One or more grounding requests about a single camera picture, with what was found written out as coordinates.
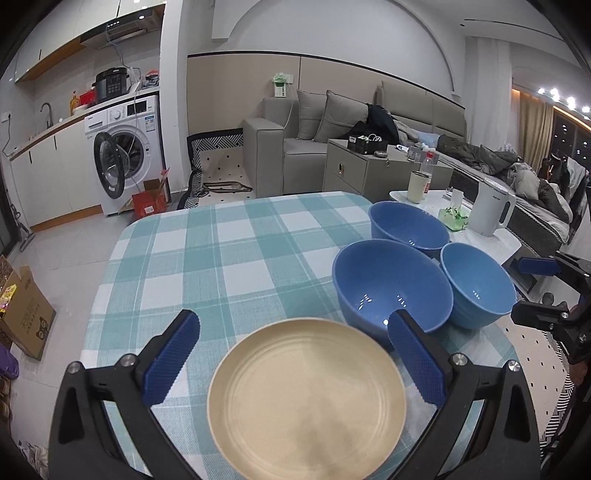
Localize white washing machine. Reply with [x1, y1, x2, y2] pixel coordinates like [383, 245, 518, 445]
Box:
[84, 93, 166, 216]

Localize green tissue pack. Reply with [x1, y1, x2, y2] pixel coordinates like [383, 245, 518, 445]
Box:
[438, 207, 469, 232]

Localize cream tumbler cup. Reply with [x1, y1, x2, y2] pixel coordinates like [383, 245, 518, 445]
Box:
[407, 171, 430, 204]

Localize range hood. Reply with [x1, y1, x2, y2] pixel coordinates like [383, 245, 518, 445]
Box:
[80, 1, 165, 50]

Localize light blue bowl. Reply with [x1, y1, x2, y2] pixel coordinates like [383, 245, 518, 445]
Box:
[440, 242, 517, 330]

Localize white marble coffee table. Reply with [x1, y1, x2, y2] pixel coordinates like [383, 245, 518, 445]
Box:
[416, 190, 522, 265]

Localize clear plastic bottle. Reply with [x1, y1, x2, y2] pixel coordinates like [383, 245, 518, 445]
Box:
[421, 151, 437, 194]

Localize patterned floor rug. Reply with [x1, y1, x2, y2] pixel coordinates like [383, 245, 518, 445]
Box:
[177, 128, 256, 209]

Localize grey sofa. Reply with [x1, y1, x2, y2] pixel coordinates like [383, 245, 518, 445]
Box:
[242, 90, 580, 244]

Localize white electric kettle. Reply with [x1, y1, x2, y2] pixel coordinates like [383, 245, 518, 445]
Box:
[468, 179, 516, 237]

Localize purple bag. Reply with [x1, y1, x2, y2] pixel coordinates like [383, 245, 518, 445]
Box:
[0, 344, 19, 380]

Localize beige plate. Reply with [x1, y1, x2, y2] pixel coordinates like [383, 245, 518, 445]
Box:
[207, 318, 407, 479]

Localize grey side cabinet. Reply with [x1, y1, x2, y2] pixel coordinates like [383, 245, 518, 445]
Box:
[321, 138, 454, 204]

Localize teal checked tablecloth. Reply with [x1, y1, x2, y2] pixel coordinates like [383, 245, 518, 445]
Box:
[80, 191, 518, 480]

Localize kitchen faucet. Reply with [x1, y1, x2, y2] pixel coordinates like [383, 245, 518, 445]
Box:
[40, 102, 54, 129]

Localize black rice cooker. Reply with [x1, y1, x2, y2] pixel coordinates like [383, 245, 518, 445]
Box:
[93, 67, 128, 104]

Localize brown cardboard box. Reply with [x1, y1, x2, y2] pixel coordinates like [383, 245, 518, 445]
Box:
[1, 262, 56, 360]

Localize dark blue large bowl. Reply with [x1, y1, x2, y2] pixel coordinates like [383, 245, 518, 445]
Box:
[332, 239, 454, 345]

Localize white upper cabinets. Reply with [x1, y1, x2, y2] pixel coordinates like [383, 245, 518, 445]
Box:
[13, 0, 167, 84]

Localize white kitchen base cabinets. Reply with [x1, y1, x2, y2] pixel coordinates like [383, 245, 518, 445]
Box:
[10, 122, 100, 226]

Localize red cardboard box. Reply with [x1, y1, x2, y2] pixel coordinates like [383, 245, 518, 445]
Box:
[118, 169, 168, 220]

